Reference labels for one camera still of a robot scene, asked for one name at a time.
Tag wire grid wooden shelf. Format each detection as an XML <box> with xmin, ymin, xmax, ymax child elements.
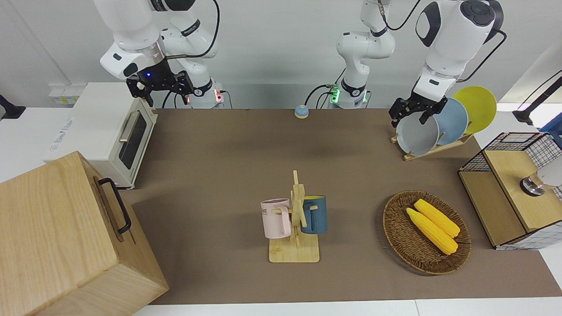
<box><xmin>458</xmin><ymin>132</ymin><xmax>562</xmax><ymax>251</ymax></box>

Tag dark blue mug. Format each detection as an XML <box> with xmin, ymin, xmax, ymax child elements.
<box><xmin>300</xmin><ymin>195</ymin><xmax>328</xmax><ymax>235</ymax></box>

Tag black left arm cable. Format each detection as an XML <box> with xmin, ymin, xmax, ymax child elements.
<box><xmin>457</xmin><ymin>29</ymin><xmax>508</xmax><ymax>84</ymax></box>

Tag yellow plate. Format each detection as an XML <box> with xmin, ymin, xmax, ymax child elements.
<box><xmin>453</xmin><ymin>86</ymin><xmax>497</xmax><ymax>135</ymax></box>

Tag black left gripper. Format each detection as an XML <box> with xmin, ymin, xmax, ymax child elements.
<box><xmin>389</xmin><ymin>90</ymin><xmax>448</xmax><ymax>129</ymax></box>

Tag brown wicker basket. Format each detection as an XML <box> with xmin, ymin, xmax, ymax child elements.
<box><xmin>383</xmin><ymin>190</ymin><xmax>472</xmax><ymax>276</ymax></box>

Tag brown table mat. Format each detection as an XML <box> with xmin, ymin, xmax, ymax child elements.
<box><xmin>119</xmin><ymin>108</ymin><xmax>562</xmax><ymax>305</ymax></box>

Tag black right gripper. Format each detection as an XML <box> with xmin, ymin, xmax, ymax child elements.
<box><xmin>126</xmin><ymin>59</ymin><xmax>195</xmax><ymax>108</ymax></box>

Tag white cylindrical grinder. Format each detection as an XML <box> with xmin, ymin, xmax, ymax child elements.
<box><xmin>520</xmin><ymin>165</ymin><xmax>562</xmax><ymax>196</ymax></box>

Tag black base cables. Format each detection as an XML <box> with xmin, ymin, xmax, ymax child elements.
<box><xmin>305</xmin><ymin>83</ymin><xmax>347</xmax><ymax>109</ymax></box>

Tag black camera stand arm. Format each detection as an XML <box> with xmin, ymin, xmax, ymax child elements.
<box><xmin>512</xmin><ymin>70</ymin><xmax>562</xmax><ymax>126</ymax></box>
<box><xmin>0</xmin><ymin>94</ymin><xmax>26</xmax><ymax>120</ymax></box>

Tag wooden box with black handle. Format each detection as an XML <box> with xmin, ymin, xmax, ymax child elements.
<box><xmin>0</xmin><ymin>151</ymin><xmax>169</xmax><ymax>316</ymax></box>

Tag white toaster oven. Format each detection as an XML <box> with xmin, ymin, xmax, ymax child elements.
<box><xmin>44</xmin><ymin>82</ymin><xmax>159</xmax><ymax>189</ymax></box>

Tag low wooden plate rack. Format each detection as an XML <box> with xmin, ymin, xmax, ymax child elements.
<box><xmin>390</xmin><ymin>132</ymin><xmax>474</xmax><ymax>162</ymax></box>

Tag pink mug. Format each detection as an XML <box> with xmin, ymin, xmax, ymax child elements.
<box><xmin>260</xmin><ymin>198</ymin><xmax>292</xmax><ymax>240</ymax></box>

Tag light blue plate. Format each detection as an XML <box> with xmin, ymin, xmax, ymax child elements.
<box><xmin>432</xmin><ymin>97</ymin><xmax>469</xmax><ymax>146</ymax></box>

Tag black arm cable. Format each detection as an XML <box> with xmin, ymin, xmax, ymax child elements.
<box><xmin>457</xmin><ymin>29</ymin><xmax>508</xmax><ymax>84</ymax></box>
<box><xmin>165</xmin><ymin>0</ymin><xmax>220</xmax><ymax>60</ymax></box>

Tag gray plate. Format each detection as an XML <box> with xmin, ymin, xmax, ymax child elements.
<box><xmin>396</xmin><ymin>114</ymin><xmax>440</xmax><ymax>156</ymax></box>

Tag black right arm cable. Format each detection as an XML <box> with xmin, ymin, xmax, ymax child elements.
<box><xmin>165</xmin><ymin>0</ymin><xmax>220</xmax><ymax>60</ymax></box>

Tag yellow corn cob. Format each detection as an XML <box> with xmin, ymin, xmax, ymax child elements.
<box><xmin>414</xmin><ymin>199</ymin><xmax>461</xmax><ymax>238</ymax></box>
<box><xmin>406</xmin><ymin>208</ymin><xmax>458</xmax><ymax>255</ymax></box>

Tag white wall socket box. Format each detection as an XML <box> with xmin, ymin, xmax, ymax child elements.
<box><xmin>49</xmin><ymin>86</ymin><xmax>84</xmax><ymax>106</ymax></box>

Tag wooden mug tree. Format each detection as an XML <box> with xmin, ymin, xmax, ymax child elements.
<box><xmin>269</xmin><ymin>170</ymin><xmax>320</xmax><ymax>263</ymax></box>

